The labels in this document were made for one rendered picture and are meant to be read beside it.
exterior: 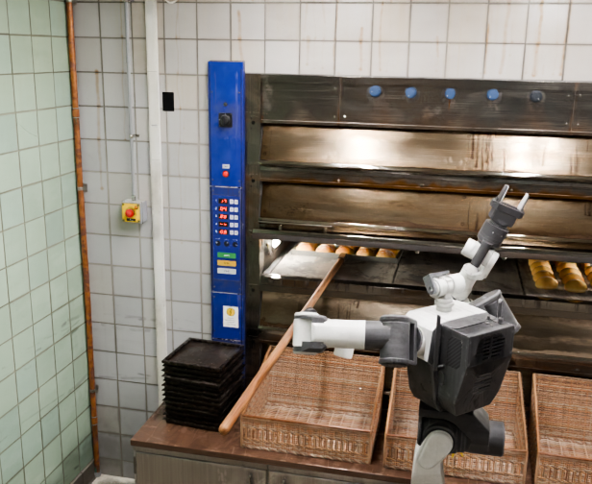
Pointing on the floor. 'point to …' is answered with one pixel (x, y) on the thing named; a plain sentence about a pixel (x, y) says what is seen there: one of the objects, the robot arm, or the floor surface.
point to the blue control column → (220, 80)
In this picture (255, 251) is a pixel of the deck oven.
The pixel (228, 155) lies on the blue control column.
